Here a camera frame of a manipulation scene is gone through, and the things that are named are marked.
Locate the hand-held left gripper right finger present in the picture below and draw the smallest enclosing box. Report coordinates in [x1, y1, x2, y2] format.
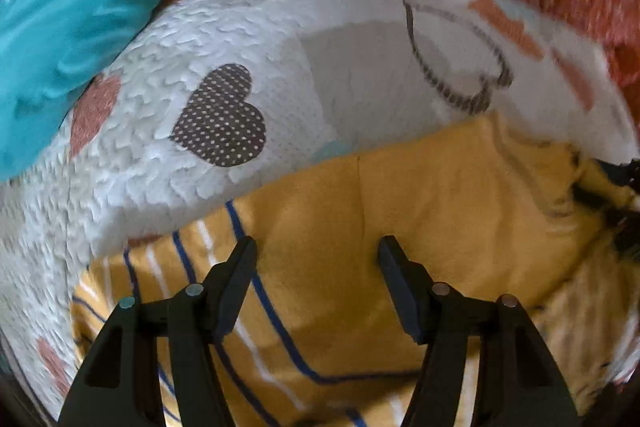
[377, 235, 584, 427]

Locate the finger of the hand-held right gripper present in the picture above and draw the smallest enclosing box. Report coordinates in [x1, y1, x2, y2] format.
[611, 211, 640, 254]
[596, 158, 640, 196]

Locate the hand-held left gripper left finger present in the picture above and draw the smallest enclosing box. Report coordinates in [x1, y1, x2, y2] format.
[57, 235, 259, 427]

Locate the yellow striped sweater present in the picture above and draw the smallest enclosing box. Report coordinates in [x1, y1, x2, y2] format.
[70, 111, 640, 427]

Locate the white heart-print quilt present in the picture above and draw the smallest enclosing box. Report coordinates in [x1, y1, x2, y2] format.
[0, 0, 640, 414]

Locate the teal pillow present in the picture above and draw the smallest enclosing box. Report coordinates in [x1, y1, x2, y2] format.
[0, 0, 174, 184]

